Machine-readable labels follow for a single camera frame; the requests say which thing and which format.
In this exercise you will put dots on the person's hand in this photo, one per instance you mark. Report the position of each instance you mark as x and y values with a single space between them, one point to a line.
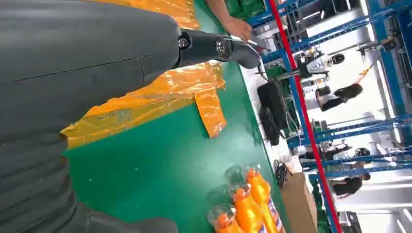
238 28

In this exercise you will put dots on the green plastic crate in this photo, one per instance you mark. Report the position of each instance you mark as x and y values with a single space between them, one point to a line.
244 8

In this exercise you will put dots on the person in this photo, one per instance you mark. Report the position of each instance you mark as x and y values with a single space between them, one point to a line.
341 96
349 186

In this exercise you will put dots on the red pole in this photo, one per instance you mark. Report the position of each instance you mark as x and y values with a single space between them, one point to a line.
304 112

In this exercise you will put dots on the ribbed grey left arm sleeve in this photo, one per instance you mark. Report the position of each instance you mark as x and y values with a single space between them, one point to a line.
32 186

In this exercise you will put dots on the orange bottle with clear cap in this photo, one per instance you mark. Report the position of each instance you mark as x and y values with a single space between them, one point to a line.
223 222
262 196
249 214

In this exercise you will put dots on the brown cardboard box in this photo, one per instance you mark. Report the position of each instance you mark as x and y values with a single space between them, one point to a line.
297 205

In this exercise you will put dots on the blue metal rack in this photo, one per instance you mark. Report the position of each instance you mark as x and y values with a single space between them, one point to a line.
383 41

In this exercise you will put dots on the yellow plastic sheet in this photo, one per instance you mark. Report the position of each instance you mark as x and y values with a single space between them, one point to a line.
167 90

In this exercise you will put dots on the white humanoid robot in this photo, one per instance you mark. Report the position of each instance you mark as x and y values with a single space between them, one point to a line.
317 63
344 153

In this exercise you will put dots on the small black pouch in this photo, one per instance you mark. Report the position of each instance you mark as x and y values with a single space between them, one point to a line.
269 127

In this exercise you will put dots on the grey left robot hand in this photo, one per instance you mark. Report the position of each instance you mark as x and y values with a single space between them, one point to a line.
80 48

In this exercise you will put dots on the large black bag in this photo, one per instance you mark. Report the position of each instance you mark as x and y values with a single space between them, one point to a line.
273 99

